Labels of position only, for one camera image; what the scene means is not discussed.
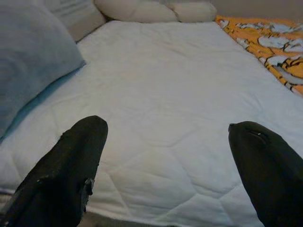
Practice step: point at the grey pillow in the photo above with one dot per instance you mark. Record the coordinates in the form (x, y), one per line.
(30, 52)

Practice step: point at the small beige bolster cushion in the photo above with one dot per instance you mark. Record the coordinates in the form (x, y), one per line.
(196, 13)

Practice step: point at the grey patterned mattress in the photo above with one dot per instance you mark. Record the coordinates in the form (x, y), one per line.
(113, 221)

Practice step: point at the large beige bolster cushion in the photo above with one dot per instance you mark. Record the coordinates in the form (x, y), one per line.
(132, 10)

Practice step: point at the beige printed headboard cushion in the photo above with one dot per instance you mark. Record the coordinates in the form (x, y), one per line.
(85, 21)

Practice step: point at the yellow egg print blanket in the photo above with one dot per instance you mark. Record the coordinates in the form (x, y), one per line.
(267, 40)

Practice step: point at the white quilted mattress pad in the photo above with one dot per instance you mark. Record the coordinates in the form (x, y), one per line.
(154, 82)

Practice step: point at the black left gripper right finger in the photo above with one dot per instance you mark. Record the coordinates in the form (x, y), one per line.
(272, 179)

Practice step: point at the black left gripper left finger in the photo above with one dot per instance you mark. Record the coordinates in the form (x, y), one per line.
(59, 179)

